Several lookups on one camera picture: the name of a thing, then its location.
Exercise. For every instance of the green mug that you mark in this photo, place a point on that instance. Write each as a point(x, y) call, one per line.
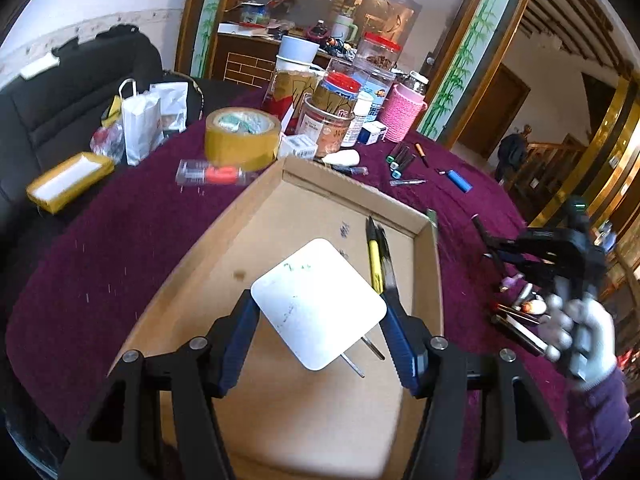
point(345, 29)

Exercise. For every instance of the yellow black pen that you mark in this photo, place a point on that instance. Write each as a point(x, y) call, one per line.
point(374, 260)

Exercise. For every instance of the yellow tape roll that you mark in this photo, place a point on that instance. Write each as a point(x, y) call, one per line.
point(240, 145)

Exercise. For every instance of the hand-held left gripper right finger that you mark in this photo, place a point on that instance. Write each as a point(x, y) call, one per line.
point(400, 345)

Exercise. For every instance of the person's right hand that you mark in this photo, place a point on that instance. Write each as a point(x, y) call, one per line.
point(600, 340)

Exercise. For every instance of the small blue white box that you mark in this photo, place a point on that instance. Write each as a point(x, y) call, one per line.
point(372, 132)

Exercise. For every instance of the wooden railing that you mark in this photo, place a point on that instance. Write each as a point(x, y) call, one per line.
point(550, 170)

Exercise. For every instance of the large clear red lid jar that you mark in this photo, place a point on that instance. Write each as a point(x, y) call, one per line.
point(380, 52)

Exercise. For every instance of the white foil packet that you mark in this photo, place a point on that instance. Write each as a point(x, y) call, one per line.
point(172, 105)

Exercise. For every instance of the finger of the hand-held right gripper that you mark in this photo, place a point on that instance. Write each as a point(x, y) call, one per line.
point(510, 265)
point(487, 235)

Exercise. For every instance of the yellow white box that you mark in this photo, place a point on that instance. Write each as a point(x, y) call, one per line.
point(70, 182)

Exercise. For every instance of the white medicine bottle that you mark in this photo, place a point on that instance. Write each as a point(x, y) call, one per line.
point(360, 120)

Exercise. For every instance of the red lid patterned jar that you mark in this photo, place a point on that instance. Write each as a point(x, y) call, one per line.
point(337, 92)

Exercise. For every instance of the white paper bag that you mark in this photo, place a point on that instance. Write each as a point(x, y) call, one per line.
point(140, 130)

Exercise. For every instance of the green pen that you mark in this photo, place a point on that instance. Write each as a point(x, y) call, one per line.
point(432, 222)

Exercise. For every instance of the blue pen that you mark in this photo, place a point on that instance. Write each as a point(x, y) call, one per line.
point(350, 170)

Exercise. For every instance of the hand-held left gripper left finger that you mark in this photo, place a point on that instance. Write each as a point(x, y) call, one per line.
point(240, 340)

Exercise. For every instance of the pink mesh cup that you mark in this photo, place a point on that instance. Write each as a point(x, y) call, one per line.
point(402, 112)

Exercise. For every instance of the black marker green cap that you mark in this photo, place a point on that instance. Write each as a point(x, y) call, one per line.
point(404, 164)
point(396, 154)

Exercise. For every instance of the person's right forearm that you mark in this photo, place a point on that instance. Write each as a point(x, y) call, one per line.
point(600, 420)

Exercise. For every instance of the clear jar blue label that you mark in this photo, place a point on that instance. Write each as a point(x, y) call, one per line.
point(377, 87)

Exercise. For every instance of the purple tablecloth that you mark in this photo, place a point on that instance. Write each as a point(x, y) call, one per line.
point(150, 240)

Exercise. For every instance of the cardboard box tray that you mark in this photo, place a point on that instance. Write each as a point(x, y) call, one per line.
point(310, 210)

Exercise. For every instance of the small purple item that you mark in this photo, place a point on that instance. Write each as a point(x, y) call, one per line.
point(511, 282)

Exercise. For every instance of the black white pen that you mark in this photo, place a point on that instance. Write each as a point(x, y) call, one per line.
point(517, 327)

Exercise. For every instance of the black sofa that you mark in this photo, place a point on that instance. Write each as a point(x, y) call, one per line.
point(60, 120)

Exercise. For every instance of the blue lighter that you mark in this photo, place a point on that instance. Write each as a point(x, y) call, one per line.
point(457, 181)

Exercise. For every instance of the white bowl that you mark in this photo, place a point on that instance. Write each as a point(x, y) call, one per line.
point(297, 49)

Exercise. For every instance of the clear jar orange label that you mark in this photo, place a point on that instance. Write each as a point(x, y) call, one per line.
point(325, 130)

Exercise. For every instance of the wooden cabinet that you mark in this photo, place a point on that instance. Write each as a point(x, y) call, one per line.
point(245, 62)

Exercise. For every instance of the white charger plug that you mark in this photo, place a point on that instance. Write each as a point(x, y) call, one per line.
point(315, 300)

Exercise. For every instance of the packaged orange utility knife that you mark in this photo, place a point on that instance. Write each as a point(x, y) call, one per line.
point(217, 174)

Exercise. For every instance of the brown red carton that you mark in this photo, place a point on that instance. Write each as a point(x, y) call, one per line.
point(287, 95)

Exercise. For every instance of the wooden door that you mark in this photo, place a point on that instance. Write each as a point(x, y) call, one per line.
point(492, 110)

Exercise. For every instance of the clear short pen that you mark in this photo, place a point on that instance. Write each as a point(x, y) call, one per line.
point(407, 182)

